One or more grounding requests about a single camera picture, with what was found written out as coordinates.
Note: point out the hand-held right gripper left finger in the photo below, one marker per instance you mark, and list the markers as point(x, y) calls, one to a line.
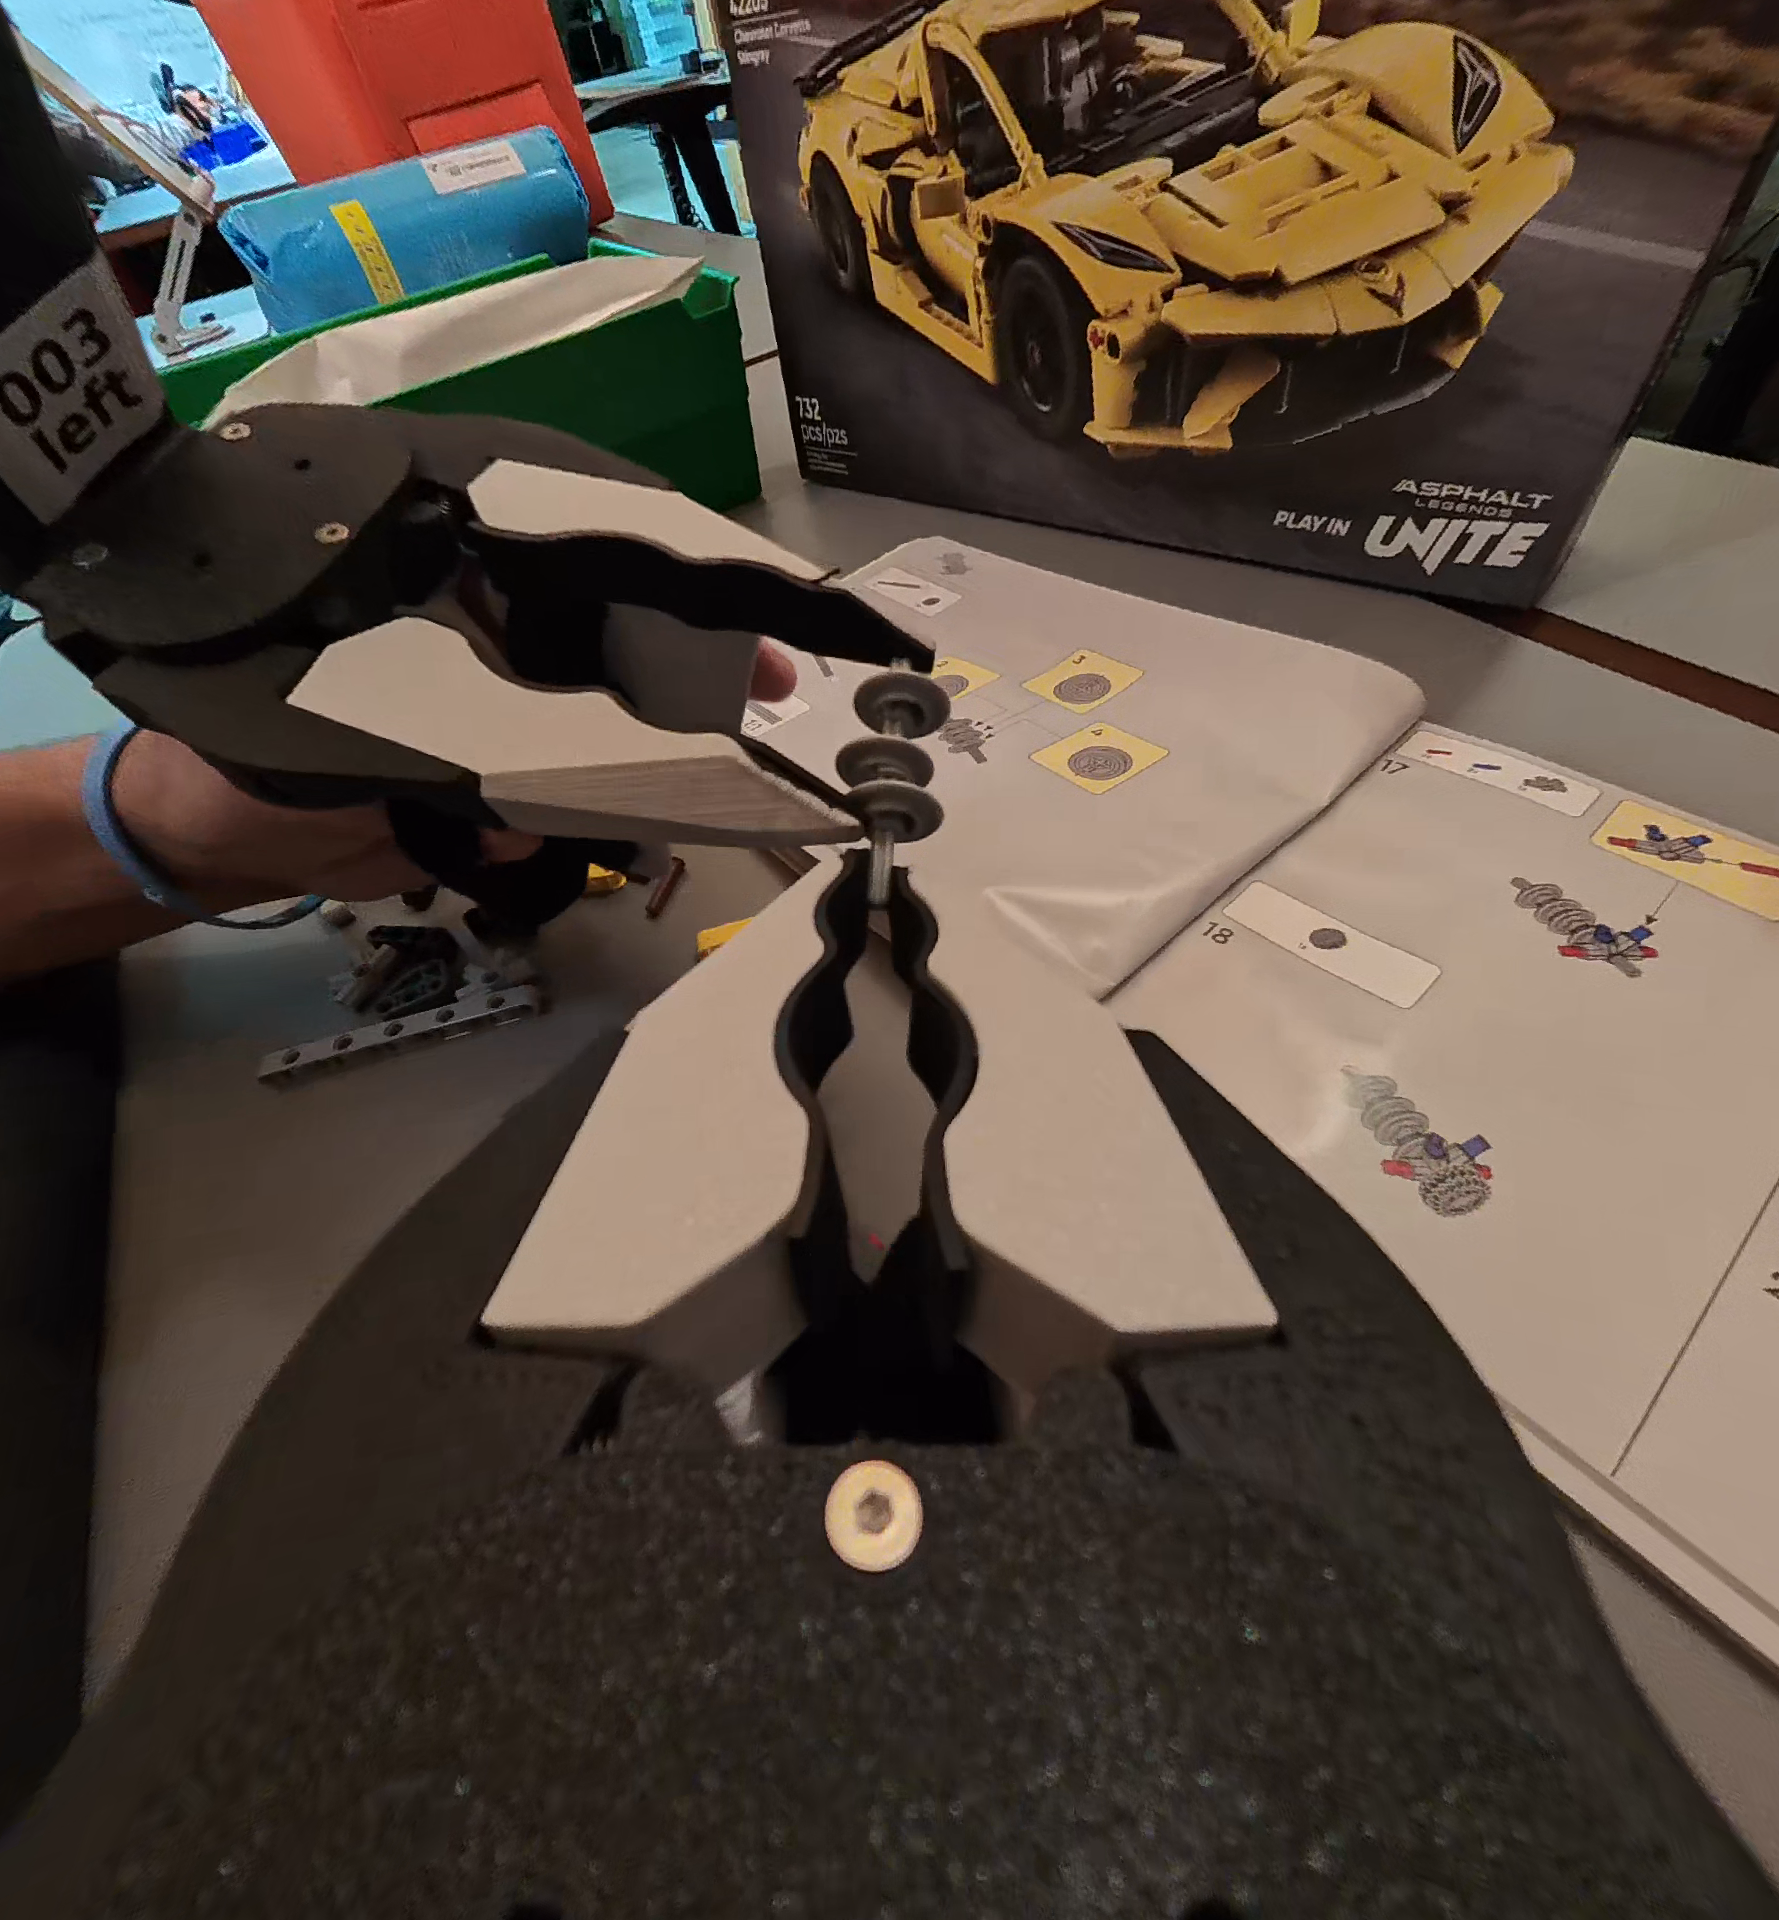
point(664, 1185)

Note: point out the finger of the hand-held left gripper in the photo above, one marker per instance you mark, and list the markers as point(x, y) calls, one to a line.
point(648, 798)
point(634, 515)

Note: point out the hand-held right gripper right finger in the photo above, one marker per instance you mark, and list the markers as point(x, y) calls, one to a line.
point(1113, 1185)

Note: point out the grey lego axle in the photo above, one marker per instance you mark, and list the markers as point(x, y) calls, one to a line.
point(884, 877)

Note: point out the pile of lego pieces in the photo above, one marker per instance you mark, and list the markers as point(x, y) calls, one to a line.
point(405, 984)

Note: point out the lego instruction booklet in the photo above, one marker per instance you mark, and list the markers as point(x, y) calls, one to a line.
point(1277, 780)

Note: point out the person's left forearm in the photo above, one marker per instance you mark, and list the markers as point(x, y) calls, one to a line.
point(4, 883)

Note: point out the brown lego pin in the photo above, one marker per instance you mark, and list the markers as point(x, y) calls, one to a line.
point(664, 883)

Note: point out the yellow lego connector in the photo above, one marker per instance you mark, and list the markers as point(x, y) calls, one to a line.
point(723, 935)

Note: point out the yellow car lego box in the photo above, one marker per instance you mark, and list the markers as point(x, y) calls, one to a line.
point(1277, 223)

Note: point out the person's left hand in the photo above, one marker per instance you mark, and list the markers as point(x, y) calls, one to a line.
point(272, 846)

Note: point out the green plastic bin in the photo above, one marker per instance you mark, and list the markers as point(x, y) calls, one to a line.
point(648, 409)

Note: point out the blue wristband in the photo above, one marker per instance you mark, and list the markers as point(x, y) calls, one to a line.
point(115, 826)

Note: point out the light blue package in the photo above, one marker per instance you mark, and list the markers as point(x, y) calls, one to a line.
point(405, 223)

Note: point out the white desk mount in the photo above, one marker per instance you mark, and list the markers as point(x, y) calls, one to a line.
point(183, 287)

